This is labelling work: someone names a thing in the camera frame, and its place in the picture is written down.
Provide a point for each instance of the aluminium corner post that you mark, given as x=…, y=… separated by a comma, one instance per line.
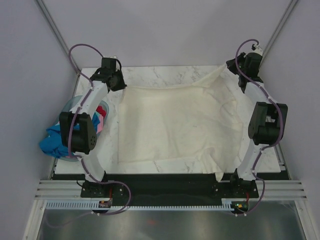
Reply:
x=57, y=33
x=291, y=6

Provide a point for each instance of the white slotted cable duct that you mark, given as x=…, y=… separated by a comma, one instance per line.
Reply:
x=98, y=204

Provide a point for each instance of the left aluminium corner post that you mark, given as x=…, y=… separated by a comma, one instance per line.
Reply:
x=57, y=33

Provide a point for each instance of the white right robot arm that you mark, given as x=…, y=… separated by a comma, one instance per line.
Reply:
x=266, y=126

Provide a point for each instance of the aluminium frame rail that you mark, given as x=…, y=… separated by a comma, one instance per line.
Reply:
x=275, y=190

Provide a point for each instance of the cream white t-shirt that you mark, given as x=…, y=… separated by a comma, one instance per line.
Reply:
x=191, y=121

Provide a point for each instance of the red t-shirt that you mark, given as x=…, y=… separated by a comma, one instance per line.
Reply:
x=101, y=111

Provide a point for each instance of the pink t-shirt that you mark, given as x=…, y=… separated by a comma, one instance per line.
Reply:
x=100, y=125

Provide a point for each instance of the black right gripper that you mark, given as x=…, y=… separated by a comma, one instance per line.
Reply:
x=231, y=64

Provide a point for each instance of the blue t-shirt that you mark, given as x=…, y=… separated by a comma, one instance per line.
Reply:
x=52, y=144

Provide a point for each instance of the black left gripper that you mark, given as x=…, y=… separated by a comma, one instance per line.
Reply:
x=122, y=85

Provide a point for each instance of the right aluminium corner post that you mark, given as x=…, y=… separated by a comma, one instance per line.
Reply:
x=291, y=6

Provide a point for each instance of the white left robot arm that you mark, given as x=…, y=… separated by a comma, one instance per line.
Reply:
x=77, y=130

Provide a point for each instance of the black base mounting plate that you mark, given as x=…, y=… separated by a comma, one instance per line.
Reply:
x=163, y=189

